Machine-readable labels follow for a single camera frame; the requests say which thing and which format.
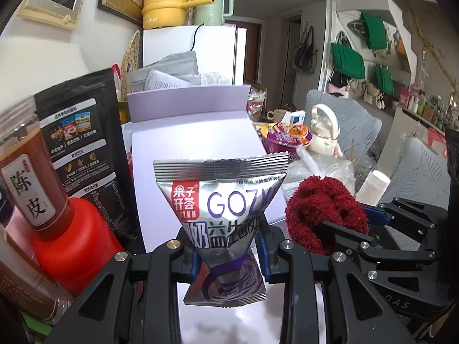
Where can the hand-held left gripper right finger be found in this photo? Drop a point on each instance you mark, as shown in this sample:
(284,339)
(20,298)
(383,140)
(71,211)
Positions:
(263,256)

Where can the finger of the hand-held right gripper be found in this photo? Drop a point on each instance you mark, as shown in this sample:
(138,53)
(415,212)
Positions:
(358,244)
(374,215)

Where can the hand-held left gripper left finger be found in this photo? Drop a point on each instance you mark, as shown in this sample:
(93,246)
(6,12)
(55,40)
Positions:
(194,268)

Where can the silver purple snack packet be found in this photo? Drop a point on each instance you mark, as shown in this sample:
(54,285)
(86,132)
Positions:
(222,200)

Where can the lavender gift box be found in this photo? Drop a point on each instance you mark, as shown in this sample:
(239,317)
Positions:
(186,132)

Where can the white paper roll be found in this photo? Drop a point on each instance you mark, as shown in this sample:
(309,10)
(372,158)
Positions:
(373,186)

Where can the grey leaf-pattern covered chair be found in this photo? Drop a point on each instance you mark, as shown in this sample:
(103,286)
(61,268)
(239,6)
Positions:
(358,125)
(419,172)

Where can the clear plastic bag bowl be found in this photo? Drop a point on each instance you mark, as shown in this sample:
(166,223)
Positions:
(322,166)

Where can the cream ceramic teapot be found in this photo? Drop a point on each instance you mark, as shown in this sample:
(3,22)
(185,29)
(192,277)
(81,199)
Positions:
(324,132)

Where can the row of small bottles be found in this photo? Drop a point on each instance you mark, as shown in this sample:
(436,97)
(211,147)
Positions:
(426,109)

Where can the purple instant noodle cup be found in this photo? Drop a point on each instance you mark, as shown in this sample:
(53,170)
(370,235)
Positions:
(285,138)

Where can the green tote bag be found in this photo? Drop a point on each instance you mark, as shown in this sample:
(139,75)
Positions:
(348,61)
(373,30)
(383,80)

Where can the cream mug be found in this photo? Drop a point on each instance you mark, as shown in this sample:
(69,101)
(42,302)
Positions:
(275,115)

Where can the hanging dark handbags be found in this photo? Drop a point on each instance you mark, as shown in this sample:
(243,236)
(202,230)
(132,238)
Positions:
(304,53)

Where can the bamboo pole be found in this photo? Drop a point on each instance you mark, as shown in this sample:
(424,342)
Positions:
(434,48)

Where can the red-lidded clear jar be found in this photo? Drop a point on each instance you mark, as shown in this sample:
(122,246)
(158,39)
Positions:
(36,172)

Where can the black food pouch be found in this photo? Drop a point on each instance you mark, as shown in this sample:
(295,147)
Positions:
(82,114)

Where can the grey plastic mailer bag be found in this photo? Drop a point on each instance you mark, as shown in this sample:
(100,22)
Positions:
(172,64)

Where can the brown wooden door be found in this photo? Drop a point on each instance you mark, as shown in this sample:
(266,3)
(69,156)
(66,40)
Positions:
(252,50)

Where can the white refrigerator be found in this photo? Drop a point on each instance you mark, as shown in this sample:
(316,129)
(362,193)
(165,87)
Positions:
(215,53)

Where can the woven straw fan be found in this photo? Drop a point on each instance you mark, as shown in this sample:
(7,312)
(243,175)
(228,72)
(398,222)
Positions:
(131,61)

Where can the pale green electric kettle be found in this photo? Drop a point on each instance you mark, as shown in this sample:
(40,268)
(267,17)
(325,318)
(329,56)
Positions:
(209,5)

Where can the yellow cooking pot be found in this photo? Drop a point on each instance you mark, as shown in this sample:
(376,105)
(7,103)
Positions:
(163,7)

